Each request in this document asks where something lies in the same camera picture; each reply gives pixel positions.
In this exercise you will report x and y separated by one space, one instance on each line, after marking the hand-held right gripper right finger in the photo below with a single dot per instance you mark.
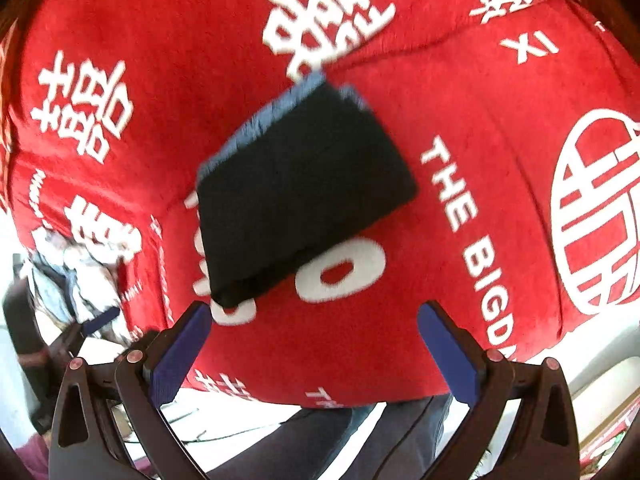
450 355

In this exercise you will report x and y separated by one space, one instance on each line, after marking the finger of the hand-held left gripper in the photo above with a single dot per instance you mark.
102 319

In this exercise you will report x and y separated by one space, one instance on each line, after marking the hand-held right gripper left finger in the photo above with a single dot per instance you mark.
180 355

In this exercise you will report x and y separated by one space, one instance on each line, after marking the dark pants with blue lining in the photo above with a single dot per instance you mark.
305 200

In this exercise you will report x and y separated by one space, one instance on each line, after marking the pile of grey white clothes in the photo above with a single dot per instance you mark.
65 270

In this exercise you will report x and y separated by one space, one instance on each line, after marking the person's leg in dark trousers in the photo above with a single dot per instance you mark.
400 435
305 442

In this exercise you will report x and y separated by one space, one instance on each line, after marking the red printed blanket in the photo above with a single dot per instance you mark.
450 110

